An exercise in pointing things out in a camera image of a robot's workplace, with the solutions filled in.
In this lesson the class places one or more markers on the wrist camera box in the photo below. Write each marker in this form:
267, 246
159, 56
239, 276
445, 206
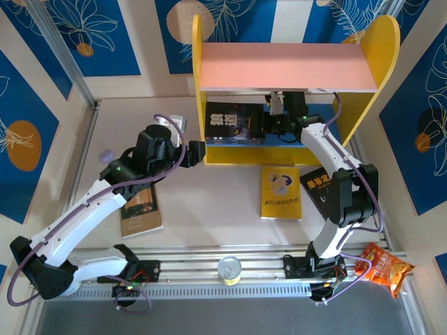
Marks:
178, 122
274, 104

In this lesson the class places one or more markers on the aluminium side rail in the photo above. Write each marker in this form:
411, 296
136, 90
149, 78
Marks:
356, 150
86, 139

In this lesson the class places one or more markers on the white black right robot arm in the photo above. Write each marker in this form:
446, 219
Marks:
328, 150

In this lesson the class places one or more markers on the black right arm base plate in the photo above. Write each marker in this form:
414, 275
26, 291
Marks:
293, 268

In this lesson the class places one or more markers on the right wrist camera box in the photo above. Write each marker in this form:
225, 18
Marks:
274, 104

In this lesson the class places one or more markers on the yellow cartoon boy book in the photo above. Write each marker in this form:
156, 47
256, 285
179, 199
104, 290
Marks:
279, 206

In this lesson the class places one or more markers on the aluminium corner post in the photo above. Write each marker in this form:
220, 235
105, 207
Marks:
394, 4
59, 45

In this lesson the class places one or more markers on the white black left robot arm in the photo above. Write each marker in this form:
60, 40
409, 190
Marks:
70, 227

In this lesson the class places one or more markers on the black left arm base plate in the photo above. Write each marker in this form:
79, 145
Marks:
150, 270

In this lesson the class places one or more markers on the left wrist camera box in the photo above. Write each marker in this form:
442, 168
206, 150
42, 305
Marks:
178, 122

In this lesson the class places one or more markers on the orange snack bag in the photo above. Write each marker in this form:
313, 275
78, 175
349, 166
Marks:
384, 268

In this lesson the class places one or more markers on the small lavender cap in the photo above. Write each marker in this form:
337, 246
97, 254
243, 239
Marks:
106, 156

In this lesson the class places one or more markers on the yellow pink blue bookshelf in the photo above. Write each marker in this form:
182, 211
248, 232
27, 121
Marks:
290, 66

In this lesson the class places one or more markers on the black controller board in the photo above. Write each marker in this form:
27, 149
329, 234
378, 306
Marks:
125, 289
321, 291

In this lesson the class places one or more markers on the brown scroll cover book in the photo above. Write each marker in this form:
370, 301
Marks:
143, 220

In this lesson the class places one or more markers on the silver drink can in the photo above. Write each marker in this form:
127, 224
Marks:
229, 270

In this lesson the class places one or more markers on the black wolf eye book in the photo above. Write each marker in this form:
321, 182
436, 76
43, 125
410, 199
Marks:
223, 122

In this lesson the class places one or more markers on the black yellow-title antler book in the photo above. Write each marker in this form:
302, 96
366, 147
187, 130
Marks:
312, 188

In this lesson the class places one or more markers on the grey metal panel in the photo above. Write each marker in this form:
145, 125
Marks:
227, 317

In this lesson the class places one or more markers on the aluminium rail bed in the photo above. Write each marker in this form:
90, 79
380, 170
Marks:
195, 260

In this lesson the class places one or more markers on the purple old man book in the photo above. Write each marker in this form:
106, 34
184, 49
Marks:
230, 140

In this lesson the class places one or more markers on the dark red-print face book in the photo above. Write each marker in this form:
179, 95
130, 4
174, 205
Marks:
230, 142

